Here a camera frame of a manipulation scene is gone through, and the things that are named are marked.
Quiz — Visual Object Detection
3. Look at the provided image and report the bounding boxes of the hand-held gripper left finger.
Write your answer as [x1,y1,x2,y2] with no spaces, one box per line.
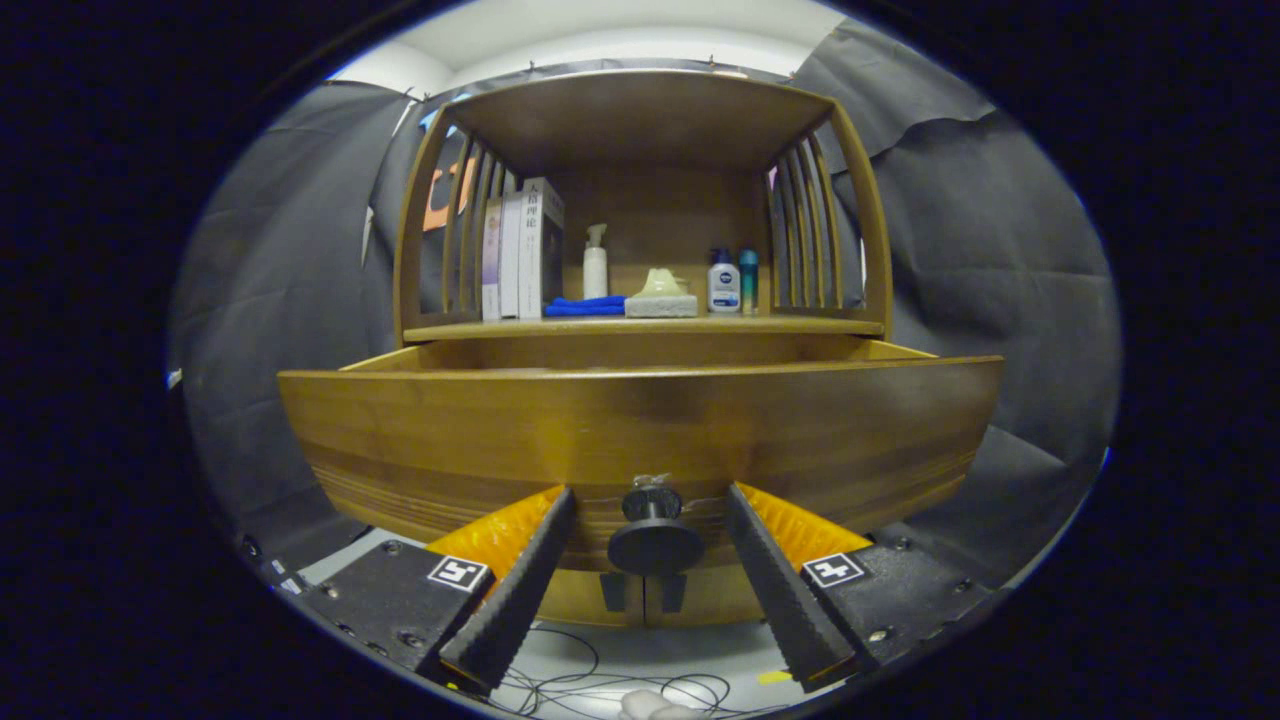
[295,485,578,693]

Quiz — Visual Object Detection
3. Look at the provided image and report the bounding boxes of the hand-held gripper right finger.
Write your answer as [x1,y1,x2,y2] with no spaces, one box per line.
[726,482,1001,693]

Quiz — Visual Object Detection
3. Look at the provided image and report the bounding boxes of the black drawer knob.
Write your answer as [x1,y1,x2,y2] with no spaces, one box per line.
[607,485,704,578]

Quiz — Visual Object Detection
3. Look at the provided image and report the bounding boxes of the wooden drawer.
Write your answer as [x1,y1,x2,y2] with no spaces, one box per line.
[277,338,1004,573]

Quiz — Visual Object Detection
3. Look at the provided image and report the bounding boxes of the wooden cabinet door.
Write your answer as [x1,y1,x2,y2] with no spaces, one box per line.
[545,570,649,629]
[645,570,766,629]

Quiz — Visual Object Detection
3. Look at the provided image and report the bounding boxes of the wooden countertop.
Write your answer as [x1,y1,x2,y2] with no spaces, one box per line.
[403,312,886,343]

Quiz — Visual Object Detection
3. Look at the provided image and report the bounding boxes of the wooden cabinet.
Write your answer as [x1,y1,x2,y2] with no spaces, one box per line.
[393,68,894,629]

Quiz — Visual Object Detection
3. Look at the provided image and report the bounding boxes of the black power strip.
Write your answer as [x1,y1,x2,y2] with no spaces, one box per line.
[238,535,306,596]

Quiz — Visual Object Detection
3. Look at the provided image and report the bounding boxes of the blue folded cloth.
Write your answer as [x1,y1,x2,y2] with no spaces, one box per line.
[544,295,629,318]

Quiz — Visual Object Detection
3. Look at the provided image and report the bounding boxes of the white lotion bottle blue cap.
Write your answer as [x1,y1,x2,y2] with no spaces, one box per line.
[707,248,742,314]

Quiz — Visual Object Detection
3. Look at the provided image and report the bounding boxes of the white pump bottle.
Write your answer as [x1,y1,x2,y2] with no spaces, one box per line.
[583,223,609,300]

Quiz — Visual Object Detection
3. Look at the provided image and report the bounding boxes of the thin white book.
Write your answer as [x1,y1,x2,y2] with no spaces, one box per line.
[499,191,523,321]

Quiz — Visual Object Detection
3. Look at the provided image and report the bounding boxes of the lavender book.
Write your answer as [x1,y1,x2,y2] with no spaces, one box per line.
[482,197,504,321]

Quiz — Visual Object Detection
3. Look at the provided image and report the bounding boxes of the white book with dark portrait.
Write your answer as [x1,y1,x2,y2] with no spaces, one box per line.
[518,177,566,321]

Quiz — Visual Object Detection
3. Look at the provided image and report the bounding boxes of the black floor cables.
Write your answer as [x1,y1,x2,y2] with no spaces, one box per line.
[495,625,761,716]

